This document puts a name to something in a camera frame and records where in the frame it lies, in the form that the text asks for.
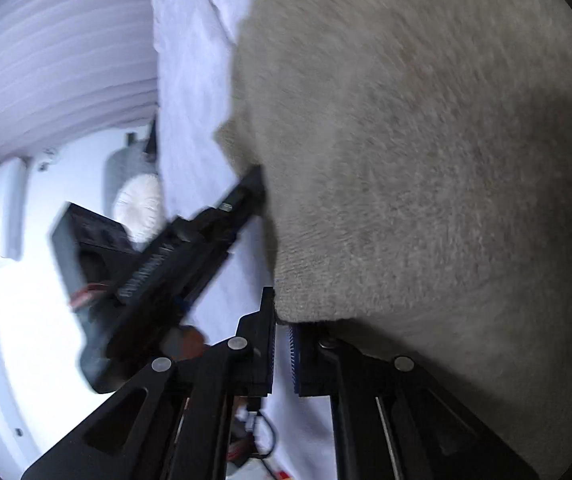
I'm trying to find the person's left hand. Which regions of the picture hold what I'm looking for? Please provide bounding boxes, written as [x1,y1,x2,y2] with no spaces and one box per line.
[161,325,209,362]

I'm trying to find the lavender plush blanket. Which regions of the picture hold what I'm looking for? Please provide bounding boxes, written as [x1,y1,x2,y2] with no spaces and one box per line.
[152,0,337,479]

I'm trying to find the black cable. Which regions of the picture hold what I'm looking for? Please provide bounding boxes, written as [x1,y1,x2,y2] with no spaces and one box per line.
[233,393,279,461]

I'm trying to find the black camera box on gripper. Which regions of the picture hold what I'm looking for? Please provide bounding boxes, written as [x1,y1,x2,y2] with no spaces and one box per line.
[51,203,138,309]

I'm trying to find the white curtain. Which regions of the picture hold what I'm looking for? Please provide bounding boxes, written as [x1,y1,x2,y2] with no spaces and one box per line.
[0,0,158,160]

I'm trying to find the grey quilted sofa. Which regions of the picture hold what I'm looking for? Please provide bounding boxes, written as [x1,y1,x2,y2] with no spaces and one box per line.
[103,141,158,218]

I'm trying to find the olive knit sweater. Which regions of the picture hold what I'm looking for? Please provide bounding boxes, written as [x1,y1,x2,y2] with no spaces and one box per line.
[217,0,572,479]

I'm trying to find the white round pleated cushion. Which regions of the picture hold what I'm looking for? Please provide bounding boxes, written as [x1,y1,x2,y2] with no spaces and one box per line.
[112,174,165,244]

